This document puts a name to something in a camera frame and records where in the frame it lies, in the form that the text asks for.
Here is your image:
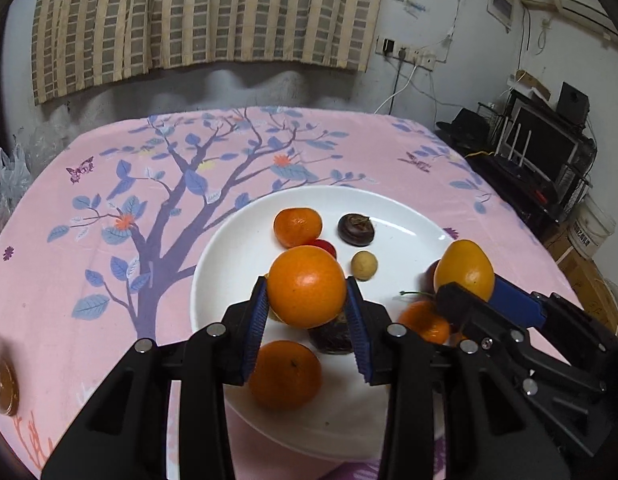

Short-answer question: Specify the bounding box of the yellow-orange round fruit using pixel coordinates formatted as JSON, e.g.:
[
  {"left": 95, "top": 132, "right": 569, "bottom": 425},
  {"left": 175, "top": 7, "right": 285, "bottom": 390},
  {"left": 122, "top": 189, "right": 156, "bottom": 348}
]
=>
[{"left": 434, "top": 240, "right": 495, "bottom": 301}]

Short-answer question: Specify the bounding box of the large dark purple plum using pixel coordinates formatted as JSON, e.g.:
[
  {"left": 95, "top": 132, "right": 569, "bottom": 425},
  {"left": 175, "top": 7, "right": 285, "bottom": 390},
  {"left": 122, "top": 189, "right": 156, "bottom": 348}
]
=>
[{"left": 420, "top": 260, "right": 439, "bottom": 294}]

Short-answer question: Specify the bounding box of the small tan longan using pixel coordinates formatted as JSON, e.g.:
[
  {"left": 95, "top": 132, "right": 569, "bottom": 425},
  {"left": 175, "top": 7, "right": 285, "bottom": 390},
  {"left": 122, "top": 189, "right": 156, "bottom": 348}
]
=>
[{"left": 350, "top": 250, "right": 378, "bottom": 282}]

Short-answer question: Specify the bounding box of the small orange top fruit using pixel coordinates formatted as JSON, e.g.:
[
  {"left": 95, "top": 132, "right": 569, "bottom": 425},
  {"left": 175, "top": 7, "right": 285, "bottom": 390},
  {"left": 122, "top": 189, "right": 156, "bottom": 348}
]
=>
[{"left": 269, "top": 246, "right": 347, "bottom": 330}]

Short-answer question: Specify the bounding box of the large orange mandarin back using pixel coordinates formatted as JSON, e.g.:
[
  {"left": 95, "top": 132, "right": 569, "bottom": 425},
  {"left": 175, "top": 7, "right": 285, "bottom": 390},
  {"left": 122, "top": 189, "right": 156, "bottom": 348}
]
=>
[{"left": 248, "top": 340, "right": 323, "bottom": 412}]

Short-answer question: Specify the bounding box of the large orange mandarin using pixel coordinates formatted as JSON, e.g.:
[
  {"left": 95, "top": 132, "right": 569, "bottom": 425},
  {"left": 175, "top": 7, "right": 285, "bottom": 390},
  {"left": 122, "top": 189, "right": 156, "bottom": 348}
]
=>
[
  {"left": 248, "top": 340, "right": 323, "bottom": 412},
  {"left": 398, "top": 300, "right": 451, "bottom": 344}
]

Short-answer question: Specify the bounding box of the red cherry tomato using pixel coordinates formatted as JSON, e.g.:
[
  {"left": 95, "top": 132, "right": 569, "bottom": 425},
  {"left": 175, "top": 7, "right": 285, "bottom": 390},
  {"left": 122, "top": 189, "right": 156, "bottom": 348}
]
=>
[{"left": 306, "top": 238, "right": 337, "bottom": 259}]

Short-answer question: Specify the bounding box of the large orange mandarin front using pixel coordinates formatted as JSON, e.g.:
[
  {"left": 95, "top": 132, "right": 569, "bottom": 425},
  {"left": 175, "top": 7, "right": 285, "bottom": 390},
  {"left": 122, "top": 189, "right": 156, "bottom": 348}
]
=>
[{"left": 398, "top": 300, "right": 451, "bottom": 344}]

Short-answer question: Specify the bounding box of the green-yellow round fruit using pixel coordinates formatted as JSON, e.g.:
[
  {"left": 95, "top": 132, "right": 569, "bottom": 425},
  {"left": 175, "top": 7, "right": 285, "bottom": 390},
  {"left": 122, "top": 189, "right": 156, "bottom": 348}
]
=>
[{"left": 264, "top": 273, "right": 283, "bottom": 323}]

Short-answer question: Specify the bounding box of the cardboard box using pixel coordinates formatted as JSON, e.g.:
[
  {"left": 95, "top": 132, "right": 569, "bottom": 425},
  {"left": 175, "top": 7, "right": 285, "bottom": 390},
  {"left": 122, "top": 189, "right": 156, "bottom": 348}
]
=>
[{"left": 543, "top": 228, "right": 618, "bottom": 336}]

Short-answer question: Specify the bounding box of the white plastic bucket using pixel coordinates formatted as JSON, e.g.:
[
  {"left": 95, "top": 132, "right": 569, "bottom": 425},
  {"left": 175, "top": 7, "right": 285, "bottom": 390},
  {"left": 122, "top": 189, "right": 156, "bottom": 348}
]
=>
[{"left": 567, "top": 194, "right": 616, "bottom": 260}]

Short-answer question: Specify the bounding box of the white oval plate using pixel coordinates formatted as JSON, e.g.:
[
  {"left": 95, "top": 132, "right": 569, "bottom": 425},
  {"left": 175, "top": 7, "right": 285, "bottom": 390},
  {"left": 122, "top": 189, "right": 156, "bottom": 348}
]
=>
[{"left": 190, "top": 185, "right": 452, "bottom": 462}]

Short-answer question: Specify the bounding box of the plastic cup with lid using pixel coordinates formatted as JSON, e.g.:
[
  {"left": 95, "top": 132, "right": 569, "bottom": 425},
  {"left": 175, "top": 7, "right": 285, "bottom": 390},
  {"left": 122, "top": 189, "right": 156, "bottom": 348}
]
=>
[{"left": 0, "top": 356, "right": 19, "bottom": 416}]

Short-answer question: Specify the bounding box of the dark mangosteen right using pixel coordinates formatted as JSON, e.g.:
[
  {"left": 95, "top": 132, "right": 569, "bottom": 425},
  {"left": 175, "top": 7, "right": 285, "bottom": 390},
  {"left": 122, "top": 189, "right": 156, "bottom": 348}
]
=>
[{"left": 308, "top": 311, "right": 353, "bottom": 354}]

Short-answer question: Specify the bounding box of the brown passion fruit lower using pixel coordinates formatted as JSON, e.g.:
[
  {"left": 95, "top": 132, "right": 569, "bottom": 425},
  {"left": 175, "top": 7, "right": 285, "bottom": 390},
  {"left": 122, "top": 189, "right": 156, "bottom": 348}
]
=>
[{"left": 337, "top": 214, "right": 375, "bottom": 247}]

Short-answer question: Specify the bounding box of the black shelf with electronics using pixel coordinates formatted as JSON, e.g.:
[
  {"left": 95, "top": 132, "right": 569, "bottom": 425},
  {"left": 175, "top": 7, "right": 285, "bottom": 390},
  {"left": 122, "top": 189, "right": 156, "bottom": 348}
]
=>
[{"left": 436, "top": 82, "right": 597, "bottom": 231}]

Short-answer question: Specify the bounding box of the pink deer tablecloth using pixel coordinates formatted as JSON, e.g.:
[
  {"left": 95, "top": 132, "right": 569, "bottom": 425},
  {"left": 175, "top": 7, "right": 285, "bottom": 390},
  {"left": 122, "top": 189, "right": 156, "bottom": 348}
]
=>
[{"left": 0, "top": 107, "right": 571, "bottom": 475}]

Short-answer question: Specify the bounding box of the orange mandarin middle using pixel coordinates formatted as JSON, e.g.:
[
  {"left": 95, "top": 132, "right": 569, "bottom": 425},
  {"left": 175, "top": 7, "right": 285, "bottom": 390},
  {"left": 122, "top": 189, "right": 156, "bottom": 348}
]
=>
[{"left": 273, "top": 208, "right": 323, "bottom": 248}]

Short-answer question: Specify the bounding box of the clear plastic bag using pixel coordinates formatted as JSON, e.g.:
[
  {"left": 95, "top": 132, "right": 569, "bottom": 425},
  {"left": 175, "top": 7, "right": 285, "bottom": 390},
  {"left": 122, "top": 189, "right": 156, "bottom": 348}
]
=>
[{"left": 0, "top": 138, "right": 69, "bottom": 234}]

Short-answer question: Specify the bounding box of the striped beige curtain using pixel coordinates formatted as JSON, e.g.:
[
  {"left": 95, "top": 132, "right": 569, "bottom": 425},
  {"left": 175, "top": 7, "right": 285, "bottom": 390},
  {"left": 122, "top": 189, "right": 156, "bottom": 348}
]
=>
[{"left": 31, "top": 0, "right": 382, "bottom": 104}]

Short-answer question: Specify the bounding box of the wall power strip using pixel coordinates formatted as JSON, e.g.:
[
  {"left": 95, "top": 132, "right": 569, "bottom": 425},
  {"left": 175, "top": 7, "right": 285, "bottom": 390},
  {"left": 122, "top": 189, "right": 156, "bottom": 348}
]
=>
[{"left": 375, "top": 36, "right": 437, "bottom": 72}]

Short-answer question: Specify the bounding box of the white wall panel box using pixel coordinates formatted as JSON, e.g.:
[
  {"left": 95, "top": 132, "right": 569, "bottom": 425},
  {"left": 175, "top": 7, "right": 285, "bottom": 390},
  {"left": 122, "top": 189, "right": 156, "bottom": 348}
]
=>
[{"left": 487, "top": 0, "right": 515, "bottom": 30}]

